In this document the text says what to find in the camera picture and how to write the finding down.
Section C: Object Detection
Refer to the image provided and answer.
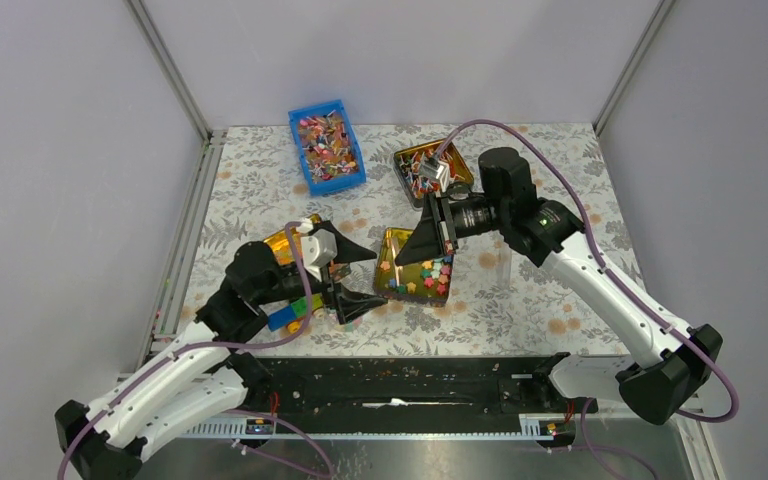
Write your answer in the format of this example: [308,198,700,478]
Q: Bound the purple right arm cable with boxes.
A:
[434,119,740,480]

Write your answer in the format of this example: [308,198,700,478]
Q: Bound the blue plastic candy bin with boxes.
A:
[288,99,366,196]

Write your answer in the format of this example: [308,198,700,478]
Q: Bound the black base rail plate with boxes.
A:
[185,356,601,437]

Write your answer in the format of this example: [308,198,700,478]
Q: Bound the floral tablecloth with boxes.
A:
[163,123,640,357]

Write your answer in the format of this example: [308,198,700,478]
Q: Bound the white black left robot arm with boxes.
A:
[55,218,386,479]

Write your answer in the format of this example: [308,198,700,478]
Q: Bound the colourful toy block truck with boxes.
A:
[267,294,327,334]

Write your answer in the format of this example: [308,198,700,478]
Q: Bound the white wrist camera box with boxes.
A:
[297,222,338,281]
[418,156,451,194]

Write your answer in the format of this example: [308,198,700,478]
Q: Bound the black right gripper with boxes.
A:
[395,190,509,268]

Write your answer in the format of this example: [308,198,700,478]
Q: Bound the gold tin star candies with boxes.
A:
[372,227,454,308]

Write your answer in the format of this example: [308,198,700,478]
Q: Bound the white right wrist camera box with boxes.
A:
[418,156,451,194]

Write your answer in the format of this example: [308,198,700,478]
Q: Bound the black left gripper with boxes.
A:
[255,223,389,322]

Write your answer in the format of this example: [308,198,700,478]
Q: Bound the gold tin with lollipops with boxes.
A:
[393,140,475,210]

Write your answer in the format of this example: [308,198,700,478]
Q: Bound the gold tin pastel candies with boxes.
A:
[263,213,322,266]

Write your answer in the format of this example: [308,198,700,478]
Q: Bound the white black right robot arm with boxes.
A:
[394,147,723,425]

